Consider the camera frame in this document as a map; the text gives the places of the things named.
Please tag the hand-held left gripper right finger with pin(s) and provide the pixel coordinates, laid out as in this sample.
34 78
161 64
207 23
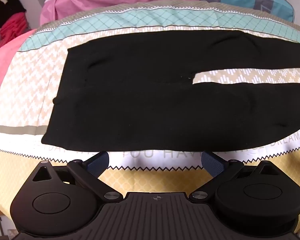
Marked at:
212 165

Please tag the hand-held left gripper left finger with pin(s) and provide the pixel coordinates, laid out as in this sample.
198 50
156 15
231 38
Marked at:
100 161

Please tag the black pants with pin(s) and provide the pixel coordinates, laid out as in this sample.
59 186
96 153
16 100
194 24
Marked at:
140 100

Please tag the patterned beige and teal bedspread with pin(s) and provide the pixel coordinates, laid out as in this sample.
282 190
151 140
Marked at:
35 85

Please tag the pink blanket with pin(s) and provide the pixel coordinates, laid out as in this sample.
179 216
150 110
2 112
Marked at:
5 62

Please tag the red clothes pile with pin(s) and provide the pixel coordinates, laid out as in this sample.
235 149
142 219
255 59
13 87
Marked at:
12 27

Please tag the pink and blue striped duvet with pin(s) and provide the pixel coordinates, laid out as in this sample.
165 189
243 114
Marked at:
115 0

